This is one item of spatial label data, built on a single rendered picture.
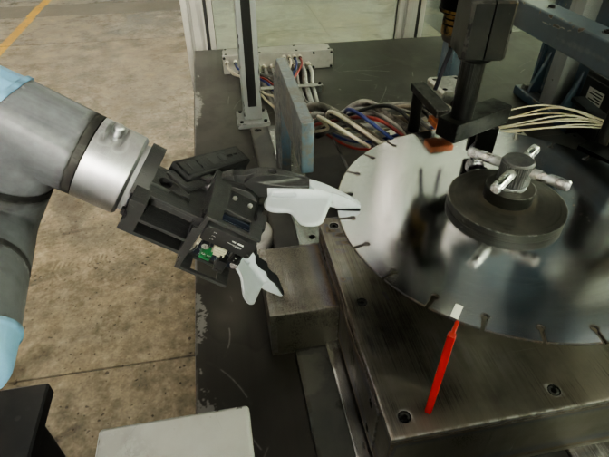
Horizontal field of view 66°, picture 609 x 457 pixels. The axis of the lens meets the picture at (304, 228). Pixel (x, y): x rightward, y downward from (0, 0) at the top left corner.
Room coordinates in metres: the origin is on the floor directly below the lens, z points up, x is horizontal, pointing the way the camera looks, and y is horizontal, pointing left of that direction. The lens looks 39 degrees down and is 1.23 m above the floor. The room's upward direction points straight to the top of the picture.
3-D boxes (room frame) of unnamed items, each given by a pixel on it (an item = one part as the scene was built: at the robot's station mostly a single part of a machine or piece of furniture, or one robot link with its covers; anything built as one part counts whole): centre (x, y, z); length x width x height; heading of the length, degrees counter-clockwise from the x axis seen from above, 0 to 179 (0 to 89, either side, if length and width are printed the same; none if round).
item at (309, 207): (0.36, -0.01, 0.96); 0.09 x 0.06 x 0.03; 90
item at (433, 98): (0.57, -0.16, 0.95); 0.10 x 0.03 x 0.07; 10
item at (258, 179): (0.38, 0.04, 0.97); 0.09 x 0.02 x 0.05; 90
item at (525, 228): (0.38, -0.20, 0.96); 0.11 x 0.11 x 0.03
